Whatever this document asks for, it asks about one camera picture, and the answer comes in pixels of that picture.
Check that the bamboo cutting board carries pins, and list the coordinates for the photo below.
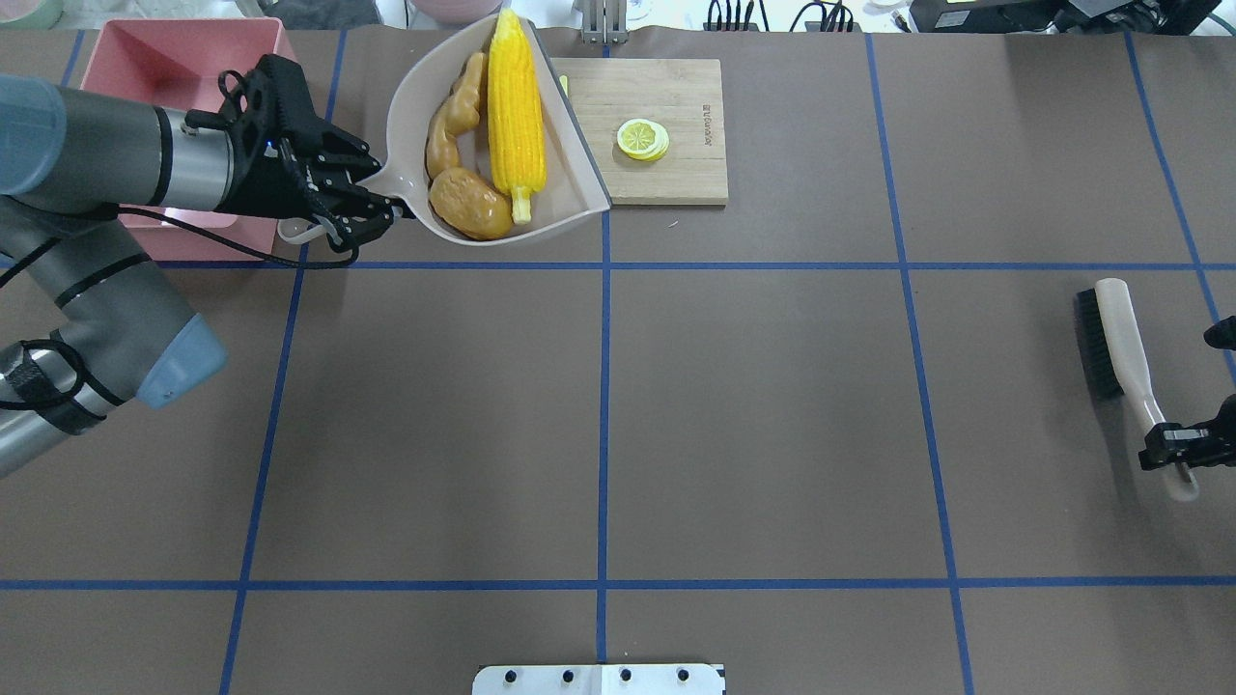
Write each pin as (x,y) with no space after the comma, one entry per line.
(684,97)

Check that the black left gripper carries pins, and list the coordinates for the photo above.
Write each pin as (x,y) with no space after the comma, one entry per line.
(263,185)

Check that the beige plastic dustpan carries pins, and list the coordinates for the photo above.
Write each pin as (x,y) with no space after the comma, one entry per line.
(574,189)

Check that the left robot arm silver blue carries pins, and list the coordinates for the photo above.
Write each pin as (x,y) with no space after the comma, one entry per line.
(74,162)

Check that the yellow toy lemon slice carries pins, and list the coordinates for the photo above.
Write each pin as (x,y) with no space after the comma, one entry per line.
(642,140)

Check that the pink plastic bin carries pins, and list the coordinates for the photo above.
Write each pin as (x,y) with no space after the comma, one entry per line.
(174,63)

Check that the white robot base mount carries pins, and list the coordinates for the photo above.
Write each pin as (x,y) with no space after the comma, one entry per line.
(631,678)

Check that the tan toy ginger root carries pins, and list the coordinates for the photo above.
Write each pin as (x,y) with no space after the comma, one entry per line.
(460,113)

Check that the brown toy potato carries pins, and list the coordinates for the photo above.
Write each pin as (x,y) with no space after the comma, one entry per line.
(471,205)

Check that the beige hand brush black bristles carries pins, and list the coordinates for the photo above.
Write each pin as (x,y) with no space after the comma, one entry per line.
(1114,360)

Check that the yellow toy corn cob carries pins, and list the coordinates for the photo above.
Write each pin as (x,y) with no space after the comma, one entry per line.
(516,123)

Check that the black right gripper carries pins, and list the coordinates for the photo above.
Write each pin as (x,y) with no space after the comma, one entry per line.
(1180,445)

